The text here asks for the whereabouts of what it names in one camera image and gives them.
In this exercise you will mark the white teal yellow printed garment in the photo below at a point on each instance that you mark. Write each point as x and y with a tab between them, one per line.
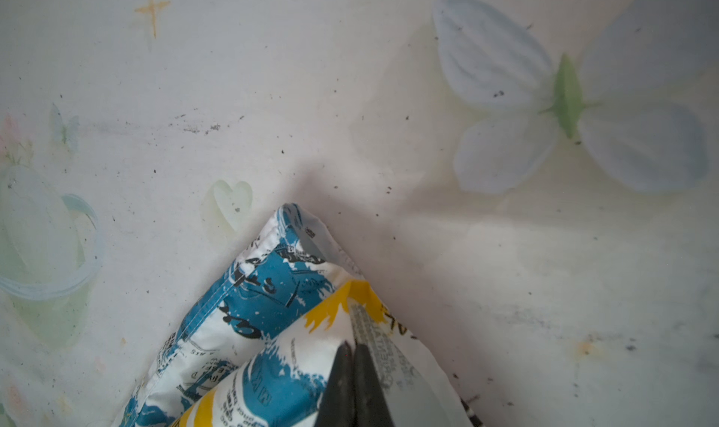
258	347

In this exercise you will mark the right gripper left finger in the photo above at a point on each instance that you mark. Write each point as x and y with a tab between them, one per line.
337	408

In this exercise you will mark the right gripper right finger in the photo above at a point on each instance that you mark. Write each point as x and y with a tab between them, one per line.
371	408

